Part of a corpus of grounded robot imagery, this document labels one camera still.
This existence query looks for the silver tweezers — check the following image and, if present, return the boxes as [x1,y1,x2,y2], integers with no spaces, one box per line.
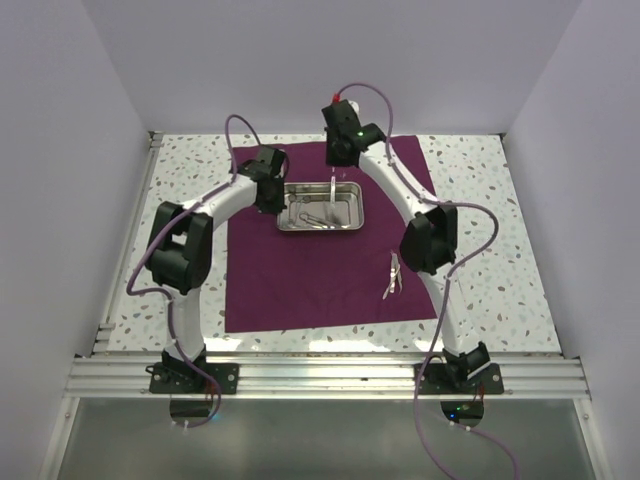
[329,171,339,224]
[382,266,403,300]
[388,251,403,294]

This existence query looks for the stainless steel instrument tray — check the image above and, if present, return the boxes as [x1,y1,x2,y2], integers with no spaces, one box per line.
[276,182,364,232]

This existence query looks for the purple surgical cloth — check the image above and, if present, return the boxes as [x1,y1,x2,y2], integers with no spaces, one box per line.
[223,134,439,334]

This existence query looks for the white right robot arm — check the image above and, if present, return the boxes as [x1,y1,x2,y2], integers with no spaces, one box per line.
[322,97,490,393]

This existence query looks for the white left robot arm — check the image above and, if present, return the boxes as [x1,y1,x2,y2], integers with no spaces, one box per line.
[143,146,290,393]

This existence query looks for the steel surgical scissors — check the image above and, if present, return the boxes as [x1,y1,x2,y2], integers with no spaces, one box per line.
[298,212,337,229]

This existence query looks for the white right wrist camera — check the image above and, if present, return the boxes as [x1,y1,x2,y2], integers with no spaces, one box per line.
[349,100,360,114]

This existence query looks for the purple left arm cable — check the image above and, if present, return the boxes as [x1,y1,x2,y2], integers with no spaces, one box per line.
[124,114,266,431]

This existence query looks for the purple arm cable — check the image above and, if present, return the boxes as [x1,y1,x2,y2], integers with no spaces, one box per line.
[330,82,521,480]
[124,114,266,431]

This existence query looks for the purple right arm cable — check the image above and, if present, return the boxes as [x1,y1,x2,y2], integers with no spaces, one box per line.
[330,82,521,480]

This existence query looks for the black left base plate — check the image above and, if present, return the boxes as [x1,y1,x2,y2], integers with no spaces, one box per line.
[145,363,240,395]

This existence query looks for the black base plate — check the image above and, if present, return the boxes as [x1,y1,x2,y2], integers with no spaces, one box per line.
[413,362,505,395]
[145,363,240,395]

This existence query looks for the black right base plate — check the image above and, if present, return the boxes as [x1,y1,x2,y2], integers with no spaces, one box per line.
[413,362,505,395]

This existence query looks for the aluminium front frame rail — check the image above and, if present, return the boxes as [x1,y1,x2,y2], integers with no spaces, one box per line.
[63,352,591,400]

